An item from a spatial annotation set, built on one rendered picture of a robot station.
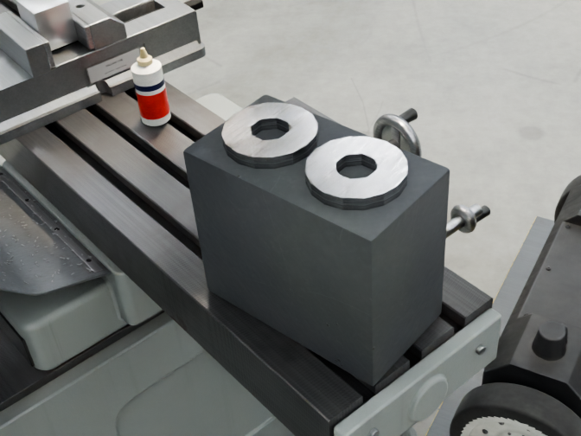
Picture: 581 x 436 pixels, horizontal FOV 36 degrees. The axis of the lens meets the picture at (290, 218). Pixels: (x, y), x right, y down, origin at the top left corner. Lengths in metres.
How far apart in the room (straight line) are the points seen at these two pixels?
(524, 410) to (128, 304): 0.54
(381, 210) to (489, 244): 1.62
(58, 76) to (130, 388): 0.44
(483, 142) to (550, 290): 1.34
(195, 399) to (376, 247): 0.72
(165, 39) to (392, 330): 0.66
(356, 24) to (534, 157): 0.98
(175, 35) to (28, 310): 0.46
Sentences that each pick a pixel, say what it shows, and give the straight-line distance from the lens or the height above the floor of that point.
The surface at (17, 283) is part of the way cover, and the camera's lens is 1.08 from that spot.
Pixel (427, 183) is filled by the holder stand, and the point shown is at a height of 1.09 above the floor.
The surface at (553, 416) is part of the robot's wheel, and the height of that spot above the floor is 0.59.
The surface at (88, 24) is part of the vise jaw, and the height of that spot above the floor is 1.01.
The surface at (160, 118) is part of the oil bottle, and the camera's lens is 1.21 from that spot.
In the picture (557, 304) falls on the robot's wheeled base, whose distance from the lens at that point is 1.38.
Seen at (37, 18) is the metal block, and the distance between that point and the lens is 1.25.
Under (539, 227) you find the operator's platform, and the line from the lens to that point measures 1.80.
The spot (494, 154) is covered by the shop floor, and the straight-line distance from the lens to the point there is 2.66.
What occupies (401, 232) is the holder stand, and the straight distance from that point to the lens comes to 0.75.
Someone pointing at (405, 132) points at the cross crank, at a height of 0.65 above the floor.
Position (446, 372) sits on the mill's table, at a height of 0.87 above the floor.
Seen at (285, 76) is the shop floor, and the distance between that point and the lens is 3.03.
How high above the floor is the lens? 1.57
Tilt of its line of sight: 40 degrees down
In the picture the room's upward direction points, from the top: 5 degrees counter-clockwise
